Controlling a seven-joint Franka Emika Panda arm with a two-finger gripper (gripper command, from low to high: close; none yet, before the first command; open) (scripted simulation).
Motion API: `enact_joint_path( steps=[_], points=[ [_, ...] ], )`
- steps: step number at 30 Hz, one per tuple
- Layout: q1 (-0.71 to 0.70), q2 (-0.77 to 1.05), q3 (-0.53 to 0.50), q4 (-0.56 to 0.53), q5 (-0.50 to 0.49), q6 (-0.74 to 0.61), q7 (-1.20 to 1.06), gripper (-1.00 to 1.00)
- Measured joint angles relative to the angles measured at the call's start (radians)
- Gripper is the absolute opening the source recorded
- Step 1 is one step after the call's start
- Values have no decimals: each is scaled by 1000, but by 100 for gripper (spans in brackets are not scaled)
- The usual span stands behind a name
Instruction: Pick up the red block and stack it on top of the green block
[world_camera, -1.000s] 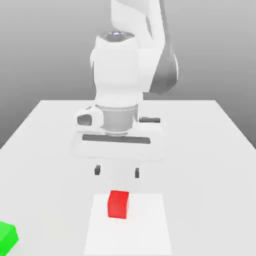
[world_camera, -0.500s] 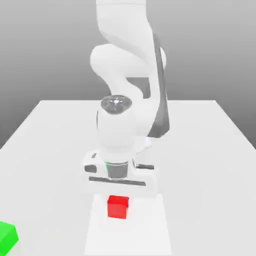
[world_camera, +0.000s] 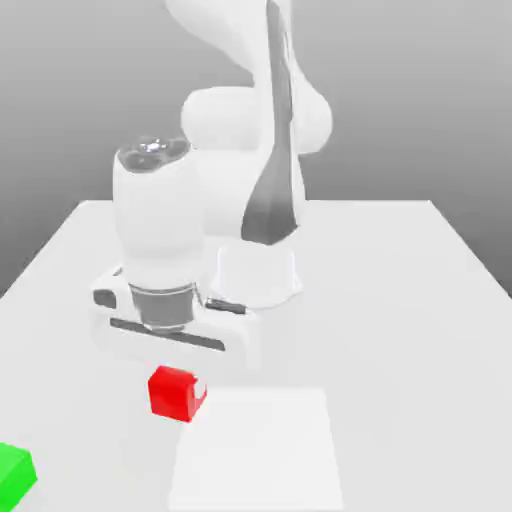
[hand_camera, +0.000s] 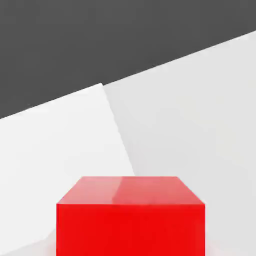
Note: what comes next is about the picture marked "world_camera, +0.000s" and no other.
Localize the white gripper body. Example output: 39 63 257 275
90 309 262 371

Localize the small red cube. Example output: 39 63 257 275
146 364 208 424

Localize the small green cube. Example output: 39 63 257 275
0 441 39 512

